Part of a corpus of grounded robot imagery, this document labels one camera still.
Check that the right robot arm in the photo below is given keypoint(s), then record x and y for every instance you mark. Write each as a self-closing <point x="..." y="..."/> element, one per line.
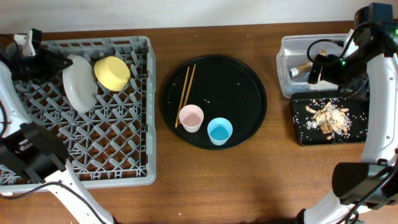
<point x="367" y="69"/>

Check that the yellow bowl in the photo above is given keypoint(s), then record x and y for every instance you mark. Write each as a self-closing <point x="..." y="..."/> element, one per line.
<point x="112" y="73"/>

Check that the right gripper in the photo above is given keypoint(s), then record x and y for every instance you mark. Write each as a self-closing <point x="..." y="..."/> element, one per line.
<point x="327" y="73"/>

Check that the grey dishwasher rack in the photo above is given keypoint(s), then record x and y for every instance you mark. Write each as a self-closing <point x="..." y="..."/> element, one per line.
<point x="112" y="145"/>

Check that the left wooden chopstick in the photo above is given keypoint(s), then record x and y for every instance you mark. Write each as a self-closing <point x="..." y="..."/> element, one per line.
<point x="182" y="97"/>

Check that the pink cup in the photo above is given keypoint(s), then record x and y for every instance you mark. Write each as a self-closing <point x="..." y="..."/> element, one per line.
<point x="191" y="118"/>

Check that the right wooden chopstick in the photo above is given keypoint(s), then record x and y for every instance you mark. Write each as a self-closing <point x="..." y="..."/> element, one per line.
<point x="188" y="86"/>

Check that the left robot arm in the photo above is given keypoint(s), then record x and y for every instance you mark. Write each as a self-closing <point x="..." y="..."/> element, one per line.
<point x="27" y="148"/>

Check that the grey plate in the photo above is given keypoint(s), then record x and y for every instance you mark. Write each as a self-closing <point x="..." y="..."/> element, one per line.
<point x="80" y="84"/>

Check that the clear plastic storage bin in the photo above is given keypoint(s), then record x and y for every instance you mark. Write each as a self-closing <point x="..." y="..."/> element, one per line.
<point x="292" y="53"/>

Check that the round black tray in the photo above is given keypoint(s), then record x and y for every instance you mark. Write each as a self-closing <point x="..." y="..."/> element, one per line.
<point x="223" y="87"/>

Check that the wooden chopstick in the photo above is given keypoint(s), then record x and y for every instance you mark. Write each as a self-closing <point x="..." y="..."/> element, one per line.
<point x="182" y="97"/>
<point x="188" y="86"/>

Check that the black rectangular tray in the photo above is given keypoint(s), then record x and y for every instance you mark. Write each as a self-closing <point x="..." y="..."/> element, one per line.
<point x="308" y="131"/>

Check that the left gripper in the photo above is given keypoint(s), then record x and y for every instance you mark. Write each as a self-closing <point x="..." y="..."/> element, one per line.
<point x="50" y="62"/>

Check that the blue cup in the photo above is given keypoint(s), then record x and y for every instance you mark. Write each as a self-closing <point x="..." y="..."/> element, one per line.
<point x="219" y="131"/>

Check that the peanut shells and rice scraps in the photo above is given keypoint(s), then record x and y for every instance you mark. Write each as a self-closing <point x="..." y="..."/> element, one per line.
<point x="329" y="120"/>

